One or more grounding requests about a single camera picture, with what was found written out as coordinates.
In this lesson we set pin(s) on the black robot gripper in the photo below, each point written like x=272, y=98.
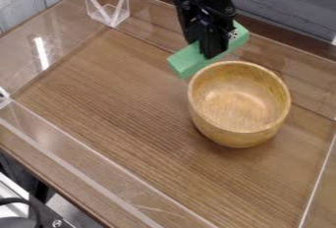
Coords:
x=215, y=14

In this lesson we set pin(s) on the green rectangular block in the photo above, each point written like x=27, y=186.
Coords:
x=188, y=60

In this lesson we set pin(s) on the brown wooden bowl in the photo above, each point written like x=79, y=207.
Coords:
x=240, y=103

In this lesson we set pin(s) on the clear acrylic corner bracket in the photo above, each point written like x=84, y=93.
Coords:
x=108, y=14

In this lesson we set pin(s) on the clear acrylic tray wall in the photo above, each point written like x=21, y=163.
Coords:
x=119, y=199

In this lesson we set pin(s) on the black metal bracket with bolt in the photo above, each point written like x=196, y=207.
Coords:
x=51, y=219

